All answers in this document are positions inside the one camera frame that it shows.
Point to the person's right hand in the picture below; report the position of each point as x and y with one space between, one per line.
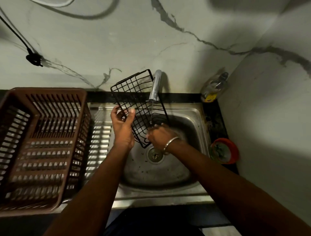
160 137

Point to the person's left hand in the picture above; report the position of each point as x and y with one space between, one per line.
124 133

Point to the black wire rack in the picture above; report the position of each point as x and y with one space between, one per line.
113 91

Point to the green scrub pad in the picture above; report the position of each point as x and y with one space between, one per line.
220 150

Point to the person's left forearm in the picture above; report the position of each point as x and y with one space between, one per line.
90 199

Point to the person's right forearm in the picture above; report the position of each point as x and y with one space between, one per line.
230 192

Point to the person's dark clothing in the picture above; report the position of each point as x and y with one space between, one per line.
155 223

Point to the stainless steel sink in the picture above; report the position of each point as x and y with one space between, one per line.
158 175

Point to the chrome faucet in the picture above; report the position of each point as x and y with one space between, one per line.
155 85

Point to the clear dish soap bottle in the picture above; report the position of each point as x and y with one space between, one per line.
213 88

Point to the orange round container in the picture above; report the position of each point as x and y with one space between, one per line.
233 150

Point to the brown plastic dish basket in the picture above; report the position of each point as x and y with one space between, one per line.
43 91

